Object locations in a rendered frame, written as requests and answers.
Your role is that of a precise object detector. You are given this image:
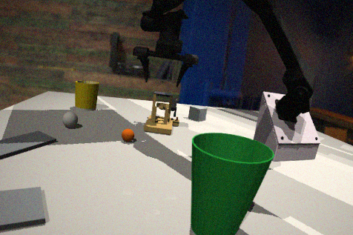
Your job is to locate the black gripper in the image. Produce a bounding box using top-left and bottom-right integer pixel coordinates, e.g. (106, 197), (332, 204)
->
(133, 30), (199, 87)

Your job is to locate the orange ball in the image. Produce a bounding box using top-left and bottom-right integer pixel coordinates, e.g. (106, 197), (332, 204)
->
(122, 129), (134, 142)

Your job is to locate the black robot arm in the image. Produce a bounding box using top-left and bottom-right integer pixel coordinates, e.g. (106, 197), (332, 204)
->
(141, 0), (316, 123)

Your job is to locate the white ball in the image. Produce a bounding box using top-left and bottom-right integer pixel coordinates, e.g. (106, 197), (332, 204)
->
(62, 112), (78, 128)

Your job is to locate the green plastic cup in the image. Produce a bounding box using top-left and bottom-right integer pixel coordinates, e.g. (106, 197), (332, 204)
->
(191, 132), (274, 235)

